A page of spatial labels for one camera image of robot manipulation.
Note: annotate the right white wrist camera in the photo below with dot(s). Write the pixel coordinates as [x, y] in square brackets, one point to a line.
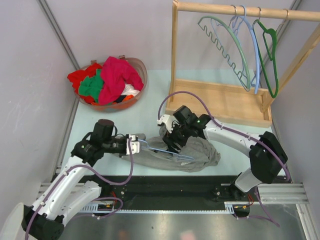
[167, 121]

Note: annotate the light green plastic hanger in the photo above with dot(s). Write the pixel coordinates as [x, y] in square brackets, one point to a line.
[237, 47]

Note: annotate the grey t shirt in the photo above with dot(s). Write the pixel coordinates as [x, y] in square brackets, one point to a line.
[195, 156]

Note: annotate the white garment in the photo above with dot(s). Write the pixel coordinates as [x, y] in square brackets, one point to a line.
[130, 90]

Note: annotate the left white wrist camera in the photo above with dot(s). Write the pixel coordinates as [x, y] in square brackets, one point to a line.
[132, 144]

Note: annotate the blue wavy hanger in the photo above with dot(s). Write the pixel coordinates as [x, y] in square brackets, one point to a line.
[220, 47]

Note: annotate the light blue slotted cable duct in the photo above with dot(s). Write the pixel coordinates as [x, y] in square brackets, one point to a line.
[101, 209]

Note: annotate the dark green velvet hanger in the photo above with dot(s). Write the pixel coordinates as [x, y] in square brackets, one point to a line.
[270, 53]

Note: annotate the magenta garment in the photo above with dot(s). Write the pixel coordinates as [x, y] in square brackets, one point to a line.
[116, 73]

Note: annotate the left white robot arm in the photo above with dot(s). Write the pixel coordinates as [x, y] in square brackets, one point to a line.
[78, 183]

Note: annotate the green garment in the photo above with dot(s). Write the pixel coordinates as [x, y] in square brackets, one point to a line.
[92, 86]

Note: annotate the light blue wire hanger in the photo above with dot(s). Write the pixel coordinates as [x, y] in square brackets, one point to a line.
[179, 156]

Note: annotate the aluminium rail frame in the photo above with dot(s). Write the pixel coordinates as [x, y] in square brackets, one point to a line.
[275, 193]

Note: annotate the light blue plastic hanger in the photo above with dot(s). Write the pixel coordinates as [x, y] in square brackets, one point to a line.
[235, 24]

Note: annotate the red garment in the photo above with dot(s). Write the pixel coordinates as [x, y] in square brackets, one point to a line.
[78, 76]

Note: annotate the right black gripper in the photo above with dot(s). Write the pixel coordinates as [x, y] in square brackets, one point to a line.
[169, 138]

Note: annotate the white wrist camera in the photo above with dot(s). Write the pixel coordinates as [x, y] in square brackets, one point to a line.
[132, 144]
[167, 121]

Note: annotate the wooden clothes rack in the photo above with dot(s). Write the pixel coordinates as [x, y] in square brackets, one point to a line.
[229, 103]

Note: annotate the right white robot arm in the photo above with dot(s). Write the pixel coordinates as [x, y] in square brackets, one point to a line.
[266, 155]

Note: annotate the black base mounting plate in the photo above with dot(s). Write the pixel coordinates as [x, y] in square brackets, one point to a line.
[177, 192]

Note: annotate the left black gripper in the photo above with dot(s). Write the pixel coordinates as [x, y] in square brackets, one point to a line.
[120, 155]

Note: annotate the transparent pink laundry basket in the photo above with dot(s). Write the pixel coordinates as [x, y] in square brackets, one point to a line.
[141, 70]

